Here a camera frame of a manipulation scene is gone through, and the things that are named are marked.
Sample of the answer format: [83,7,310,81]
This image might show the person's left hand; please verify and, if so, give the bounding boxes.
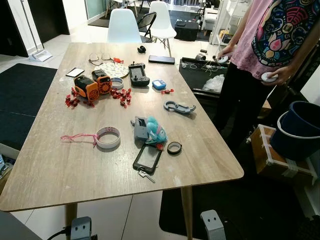
[269,66,297,86]

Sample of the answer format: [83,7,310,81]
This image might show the person's right hand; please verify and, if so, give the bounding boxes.
[216,44,237,63]

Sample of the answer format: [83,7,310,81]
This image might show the white shelving unit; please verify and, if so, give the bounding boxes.
[202,0,251,46]

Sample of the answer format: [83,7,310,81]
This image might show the clear plastic bag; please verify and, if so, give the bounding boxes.
[202,74,227,94]

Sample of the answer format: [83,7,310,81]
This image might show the black open case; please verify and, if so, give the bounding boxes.
[178,57,231,96]

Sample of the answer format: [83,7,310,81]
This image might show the person in pink shirt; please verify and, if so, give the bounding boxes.
[207,0,320,156]

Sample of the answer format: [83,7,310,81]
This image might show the black storage box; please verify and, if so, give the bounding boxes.
[175,20,200,42]

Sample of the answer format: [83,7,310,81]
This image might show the dark blue bucket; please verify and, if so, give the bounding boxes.
[270,101,320,162]

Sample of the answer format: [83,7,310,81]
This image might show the black flat phone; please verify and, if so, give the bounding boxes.
[148,55,176,65]

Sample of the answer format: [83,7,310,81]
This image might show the grey carabiner hook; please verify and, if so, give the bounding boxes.
[163,100,197,115]

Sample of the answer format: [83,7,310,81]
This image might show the small blue device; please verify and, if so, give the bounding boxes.
[152,79,167,91]

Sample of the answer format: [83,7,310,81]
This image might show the black folding chair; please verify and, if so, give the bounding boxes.
[136,12,157,43]

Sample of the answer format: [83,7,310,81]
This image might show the taped cardboard box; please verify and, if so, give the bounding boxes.
[250,124,320,188]

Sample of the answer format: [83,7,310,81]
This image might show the black handheld remote controller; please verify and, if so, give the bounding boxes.
[128,62,151,87]

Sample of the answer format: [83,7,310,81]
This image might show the teal plush toy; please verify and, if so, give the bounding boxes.
[145,116,168,147]

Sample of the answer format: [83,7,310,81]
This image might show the round patterned coaster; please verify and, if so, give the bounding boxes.
[100,61,130,79]

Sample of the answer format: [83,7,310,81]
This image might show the small grey tape roll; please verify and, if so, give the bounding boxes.
[110,77,125,90]

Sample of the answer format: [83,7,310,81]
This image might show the orange and black device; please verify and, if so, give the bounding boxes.
[74,75,100,101]
[91,69,113,95]

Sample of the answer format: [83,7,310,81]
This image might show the thin-framed eyeglasses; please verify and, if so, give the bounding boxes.
[89,52,113,66]

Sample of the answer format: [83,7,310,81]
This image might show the black phone case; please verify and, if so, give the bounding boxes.
[132,143,163,175]

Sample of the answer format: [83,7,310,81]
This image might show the dark floor mat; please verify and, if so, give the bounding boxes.
[159,165,320,240]

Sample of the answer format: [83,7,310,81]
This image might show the silver key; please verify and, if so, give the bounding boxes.
[138,169,157,184]

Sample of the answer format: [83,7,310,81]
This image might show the white tape roll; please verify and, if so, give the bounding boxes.
[95,126,122,150]

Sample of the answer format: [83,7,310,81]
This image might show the white smartphone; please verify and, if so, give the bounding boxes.
[65,67,86,78]

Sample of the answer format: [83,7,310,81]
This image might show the wooden table leg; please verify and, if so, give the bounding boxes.
[180,186,194,240]
[64,202,79,226]

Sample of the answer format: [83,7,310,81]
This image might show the white floor stand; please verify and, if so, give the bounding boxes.
[7,0,54,63]

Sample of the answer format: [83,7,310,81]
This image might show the black rug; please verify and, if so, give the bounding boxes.
[0,63,58,146]

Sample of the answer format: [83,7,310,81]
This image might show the black ring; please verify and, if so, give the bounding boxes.
[167,141,183,155]

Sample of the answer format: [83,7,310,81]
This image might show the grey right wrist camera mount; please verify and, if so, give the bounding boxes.
[200,210,227,240]

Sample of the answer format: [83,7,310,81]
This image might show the pink string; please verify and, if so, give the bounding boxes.
[60,133,99,147]

